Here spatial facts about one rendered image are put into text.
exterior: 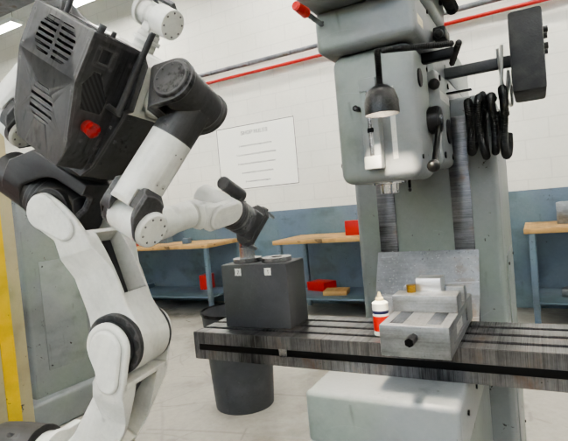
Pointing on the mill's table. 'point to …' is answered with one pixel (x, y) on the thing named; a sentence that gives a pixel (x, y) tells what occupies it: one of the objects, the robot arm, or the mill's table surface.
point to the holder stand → (265, 291)
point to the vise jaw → (427, 301)
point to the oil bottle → (379, 312)
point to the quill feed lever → (434, 116)
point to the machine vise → (427, 331)
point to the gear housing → (373, 27)
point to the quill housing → (397, 77)
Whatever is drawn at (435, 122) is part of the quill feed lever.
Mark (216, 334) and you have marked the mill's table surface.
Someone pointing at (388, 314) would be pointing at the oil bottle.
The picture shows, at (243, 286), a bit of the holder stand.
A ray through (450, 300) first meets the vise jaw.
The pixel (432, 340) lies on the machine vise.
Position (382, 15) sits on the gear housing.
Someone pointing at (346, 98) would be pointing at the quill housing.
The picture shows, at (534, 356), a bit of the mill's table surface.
